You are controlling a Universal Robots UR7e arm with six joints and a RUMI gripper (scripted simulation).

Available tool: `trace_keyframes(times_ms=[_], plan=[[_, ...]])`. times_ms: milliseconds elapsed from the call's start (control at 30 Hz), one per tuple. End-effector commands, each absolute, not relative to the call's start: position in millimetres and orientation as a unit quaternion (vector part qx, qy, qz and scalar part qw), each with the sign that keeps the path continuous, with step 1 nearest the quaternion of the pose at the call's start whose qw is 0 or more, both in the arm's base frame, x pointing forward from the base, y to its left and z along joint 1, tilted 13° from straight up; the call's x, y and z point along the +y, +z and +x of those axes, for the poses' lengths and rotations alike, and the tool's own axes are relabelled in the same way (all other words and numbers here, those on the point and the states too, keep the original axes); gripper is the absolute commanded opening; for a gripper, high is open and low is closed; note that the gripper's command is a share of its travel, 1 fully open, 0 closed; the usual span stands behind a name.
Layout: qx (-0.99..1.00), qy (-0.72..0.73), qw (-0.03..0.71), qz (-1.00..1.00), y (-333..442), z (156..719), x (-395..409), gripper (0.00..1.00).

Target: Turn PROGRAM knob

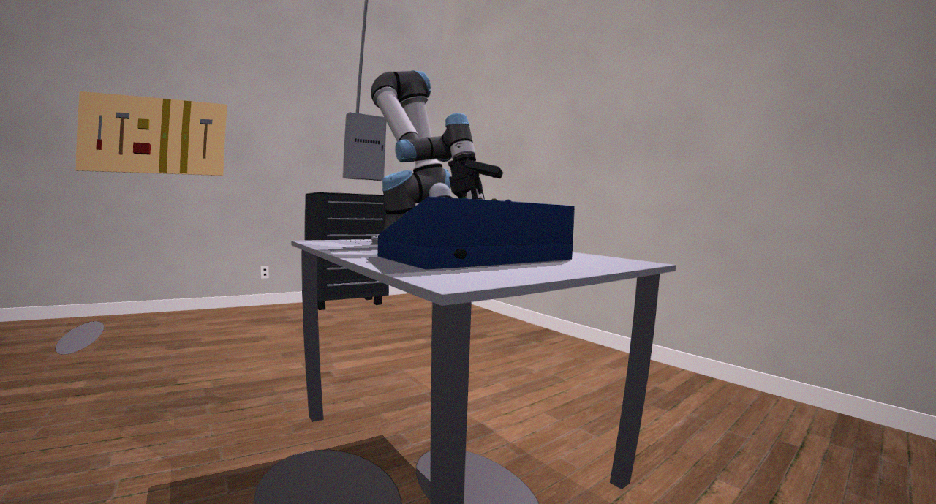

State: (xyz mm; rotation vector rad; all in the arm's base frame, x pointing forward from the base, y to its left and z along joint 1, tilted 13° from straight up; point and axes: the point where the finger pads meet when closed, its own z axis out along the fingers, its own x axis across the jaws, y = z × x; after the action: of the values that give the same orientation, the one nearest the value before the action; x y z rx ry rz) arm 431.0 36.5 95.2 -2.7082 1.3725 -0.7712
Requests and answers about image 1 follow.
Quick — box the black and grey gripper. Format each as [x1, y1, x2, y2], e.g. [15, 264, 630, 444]
[448, 153, 485, 200]

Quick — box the blue control console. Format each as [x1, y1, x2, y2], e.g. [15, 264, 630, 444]
[377, 183, 575, 269]

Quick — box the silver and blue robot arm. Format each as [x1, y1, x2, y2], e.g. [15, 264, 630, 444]
[371, 70, 475, 230]

